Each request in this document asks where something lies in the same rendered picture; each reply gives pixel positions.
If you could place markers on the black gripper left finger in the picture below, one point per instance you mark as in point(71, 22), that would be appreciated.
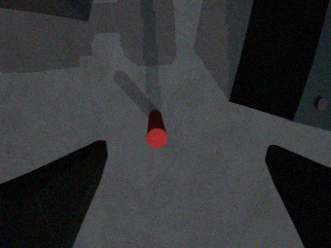
point(46, 207)

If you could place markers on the red peg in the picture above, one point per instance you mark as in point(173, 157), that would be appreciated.
point(156, 131)

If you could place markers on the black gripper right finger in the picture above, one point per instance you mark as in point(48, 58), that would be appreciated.
point(305, 189)

